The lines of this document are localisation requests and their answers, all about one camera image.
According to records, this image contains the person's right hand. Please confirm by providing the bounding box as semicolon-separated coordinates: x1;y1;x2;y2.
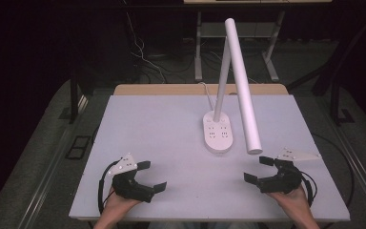
266;185;313;221

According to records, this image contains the white lamp cable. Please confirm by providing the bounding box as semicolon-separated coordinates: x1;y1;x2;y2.
197;81;216;112

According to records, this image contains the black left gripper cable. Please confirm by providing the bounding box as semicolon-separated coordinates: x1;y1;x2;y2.
97;159;122;215

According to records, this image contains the aluminium rail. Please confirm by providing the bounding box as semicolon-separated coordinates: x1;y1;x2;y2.
316;96;366;219
17;94;91;229

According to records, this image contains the black metal stand leg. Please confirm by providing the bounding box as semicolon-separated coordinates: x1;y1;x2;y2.
69;68;88;125
329;74;356;127

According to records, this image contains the long black floor cable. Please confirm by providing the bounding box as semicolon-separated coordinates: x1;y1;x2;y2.
311;133;356;209

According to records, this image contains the white desk lamp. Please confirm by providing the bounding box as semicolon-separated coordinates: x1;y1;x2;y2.
202;17;264;156

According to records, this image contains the person's left hand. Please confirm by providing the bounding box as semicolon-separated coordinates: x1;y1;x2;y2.
102;186;143;221

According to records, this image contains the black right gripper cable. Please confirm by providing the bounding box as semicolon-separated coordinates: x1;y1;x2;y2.
299;171;318;208

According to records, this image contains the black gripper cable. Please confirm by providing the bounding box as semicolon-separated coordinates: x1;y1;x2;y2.
97;159;122;215
299;171;318;208

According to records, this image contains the thin white cable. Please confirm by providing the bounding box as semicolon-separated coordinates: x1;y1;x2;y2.
125;11;167;84

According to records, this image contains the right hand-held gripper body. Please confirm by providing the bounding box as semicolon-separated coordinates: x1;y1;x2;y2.
257;147;322;195

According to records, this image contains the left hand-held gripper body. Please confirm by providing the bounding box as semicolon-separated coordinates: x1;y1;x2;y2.
108;153;155;204

